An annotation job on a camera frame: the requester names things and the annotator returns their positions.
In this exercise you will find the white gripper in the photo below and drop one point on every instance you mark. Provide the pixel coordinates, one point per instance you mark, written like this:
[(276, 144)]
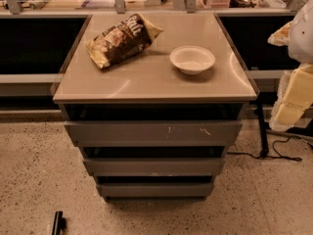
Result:
[(301, 36)]

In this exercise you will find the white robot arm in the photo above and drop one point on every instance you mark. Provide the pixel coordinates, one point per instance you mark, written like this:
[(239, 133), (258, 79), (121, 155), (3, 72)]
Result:
[(301, 36)]

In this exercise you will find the grey top drawer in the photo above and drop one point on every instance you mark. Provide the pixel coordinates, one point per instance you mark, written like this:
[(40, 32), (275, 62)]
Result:
[(153, 133)]

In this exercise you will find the grey drawer cabinet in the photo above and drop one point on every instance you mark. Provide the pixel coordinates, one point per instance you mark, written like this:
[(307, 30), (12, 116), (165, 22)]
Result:
[(148, 87)]

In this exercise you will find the black table leg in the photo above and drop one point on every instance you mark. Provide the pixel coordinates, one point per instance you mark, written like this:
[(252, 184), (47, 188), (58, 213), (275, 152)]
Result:
[(262, 128)]

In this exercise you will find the white bowl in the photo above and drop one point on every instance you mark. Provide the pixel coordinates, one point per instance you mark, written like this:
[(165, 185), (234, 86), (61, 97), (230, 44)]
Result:
[(192, 60)]

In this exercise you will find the brown salt chip bag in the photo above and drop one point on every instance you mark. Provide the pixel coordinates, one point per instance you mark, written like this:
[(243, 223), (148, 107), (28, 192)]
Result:
[(123, 40)]

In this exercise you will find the black floor object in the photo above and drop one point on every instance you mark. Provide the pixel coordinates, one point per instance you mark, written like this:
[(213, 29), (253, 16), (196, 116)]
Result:
[(60, 223)]

